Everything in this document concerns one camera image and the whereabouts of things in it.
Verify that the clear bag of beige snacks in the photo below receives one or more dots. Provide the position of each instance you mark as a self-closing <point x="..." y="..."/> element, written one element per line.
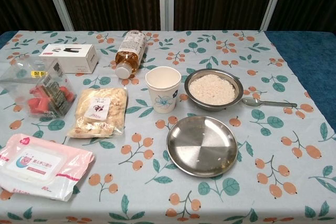
<point x="98" y="112"/>

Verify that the clear box with red items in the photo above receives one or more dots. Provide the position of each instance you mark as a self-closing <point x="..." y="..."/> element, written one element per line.
<point x="39" y="90"/>

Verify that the floral patterned tablecloth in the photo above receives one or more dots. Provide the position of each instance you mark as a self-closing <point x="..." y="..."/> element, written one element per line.
<point x="168" y="195"/>

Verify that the white floral paper cup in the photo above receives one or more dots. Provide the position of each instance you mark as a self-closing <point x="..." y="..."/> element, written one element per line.
<point x="163" y="90"/>

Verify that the pink wet wipes pack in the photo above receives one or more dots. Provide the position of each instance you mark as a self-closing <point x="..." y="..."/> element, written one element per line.
<point x="39" y="166"/>

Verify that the round metal plate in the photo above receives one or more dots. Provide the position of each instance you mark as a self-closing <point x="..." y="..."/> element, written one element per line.
<point x="202" y="146"/>

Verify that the amber tea plastic bottle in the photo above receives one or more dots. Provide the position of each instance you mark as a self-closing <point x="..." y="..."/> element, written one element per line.
<point x="130" y="56"/>

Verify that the white cardboard box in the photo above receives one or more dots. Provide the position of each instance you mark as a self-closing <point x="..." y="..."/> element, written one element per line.
<point x="69" y="57"/>

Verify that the white partition frame post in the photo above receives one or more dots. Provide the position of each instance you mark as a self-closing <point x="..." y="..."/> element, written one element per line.
<point x="167" y="1"/>
<point x="273" y="1"/>
<point x="57" y="1"/>

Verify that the metal spoon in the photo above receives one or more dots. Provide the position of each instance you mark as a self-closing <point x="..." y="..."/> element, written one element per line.
<point x="252" y="101"/>

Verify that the metal bowl of rice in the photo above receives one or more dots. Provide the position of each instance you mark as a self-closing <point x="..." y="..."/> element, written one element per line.
<point x="212" y="90"/>

